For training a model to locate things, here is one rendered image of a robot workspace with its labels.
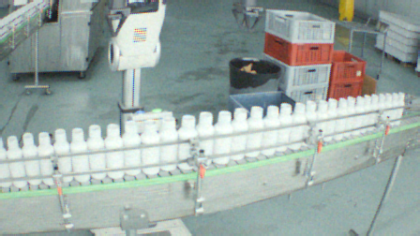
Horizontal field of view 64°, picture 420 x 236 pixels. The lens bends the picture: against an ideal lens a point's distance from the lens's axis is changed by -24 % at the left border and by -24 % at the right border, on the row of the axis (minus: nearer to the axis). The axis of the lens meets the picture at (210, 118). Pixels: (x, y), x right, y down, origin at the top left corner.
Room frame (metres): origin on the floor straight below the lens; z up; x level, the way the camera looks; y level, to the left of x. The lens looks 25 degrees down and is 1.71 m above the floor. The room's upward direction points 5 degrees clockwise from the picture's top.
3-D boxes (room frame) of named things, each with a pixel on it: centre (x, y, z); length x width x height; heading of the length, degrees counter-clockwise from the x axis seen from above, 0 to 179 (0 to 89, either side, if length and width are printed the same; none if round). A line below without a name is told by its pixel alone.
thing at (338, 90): (4.21, -1.35, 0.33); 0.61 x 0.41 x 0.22; 120
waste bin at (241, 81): (3.45, -0.34, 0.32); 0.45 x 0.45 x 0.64
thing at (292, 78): (3.80, -0.78, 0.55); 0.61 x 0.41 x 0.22; 124
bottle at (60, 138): (0.99, 0.43, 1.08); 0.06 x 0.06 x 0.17
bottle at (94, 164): (1.04, 0.33, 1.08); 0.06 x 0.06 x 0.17
